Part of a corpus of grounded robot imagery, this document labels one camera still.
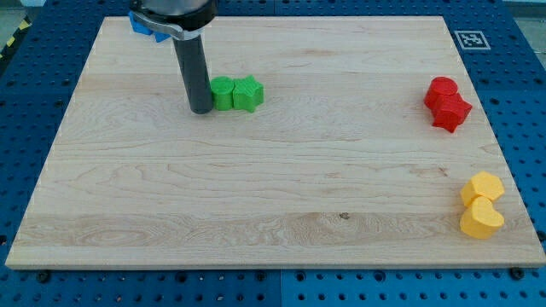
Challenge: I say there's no light wooden board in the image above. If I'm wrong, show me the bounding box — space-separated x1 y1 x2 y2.
6 16 545 270

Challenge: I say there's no white fiducial marker tag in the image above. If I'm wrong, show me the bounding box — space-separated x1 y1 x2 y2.
455 30 491 50

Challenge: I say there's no green cylinder block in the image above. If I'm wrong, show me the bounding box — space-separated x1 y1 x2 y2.
210 76 235 111

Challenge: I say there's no yellow heart block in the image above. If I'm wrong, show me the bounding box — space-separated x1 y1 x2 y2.
460 196 505 240

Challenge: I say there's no robot arm end black silver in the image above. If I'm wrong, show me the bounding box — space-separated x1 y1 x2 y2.
129 0 218 40

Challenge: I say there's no yellow hexagon block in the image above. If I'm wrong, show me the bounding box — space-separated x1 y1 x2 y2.
460 171 505 207

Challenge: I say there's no green star block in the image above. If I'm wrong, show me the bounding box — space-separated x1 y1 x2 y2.
232 75 264 113

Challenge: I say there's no blue block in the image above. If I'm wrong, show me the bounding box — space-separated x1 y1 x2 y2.
128 12 171 43

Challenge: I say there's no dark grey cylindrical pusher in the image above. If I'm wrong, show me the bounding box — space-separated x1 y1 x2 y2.
173 36 213 114

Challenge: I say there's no red cylinder block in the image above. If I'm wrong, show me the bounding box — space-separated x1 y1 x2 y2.
424 76 458 109

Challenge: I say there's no red star block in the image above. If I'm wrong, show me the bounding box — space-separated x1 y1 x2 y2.
433 94 473 133

